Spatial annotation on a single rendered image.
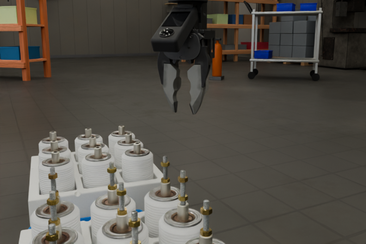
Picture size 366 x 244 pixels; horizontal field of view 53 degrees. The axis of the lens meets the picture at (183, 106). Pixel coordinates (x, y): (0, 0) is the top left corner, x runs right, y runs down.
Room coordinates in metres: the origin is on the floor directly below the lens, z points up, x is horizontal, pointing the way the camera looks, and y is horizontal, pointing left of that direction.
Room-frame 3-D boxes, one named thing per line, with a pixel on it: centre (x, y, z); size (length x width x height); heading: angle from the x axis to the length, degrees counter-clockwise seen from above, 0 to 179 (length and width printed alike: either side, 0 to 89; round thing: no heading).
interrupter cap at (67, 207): (0.70, 0.26, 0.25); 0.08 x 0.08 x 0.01
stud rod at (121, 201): (0.63, 0.11, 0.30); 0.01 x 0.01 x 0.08
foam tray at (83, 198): (1.15, 0.29, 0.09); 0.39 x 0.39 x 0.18; 21
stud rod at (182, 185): (0.67, 0.00, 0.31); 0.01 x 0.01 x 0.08
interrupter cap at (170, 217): (0.67, 0.00, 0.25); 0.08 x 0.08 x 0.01
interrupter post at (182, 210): (0.67, 0.00, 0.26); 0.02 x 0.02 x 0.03
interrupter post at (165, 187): (0.78, 0.04, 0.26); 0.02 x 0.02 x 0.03
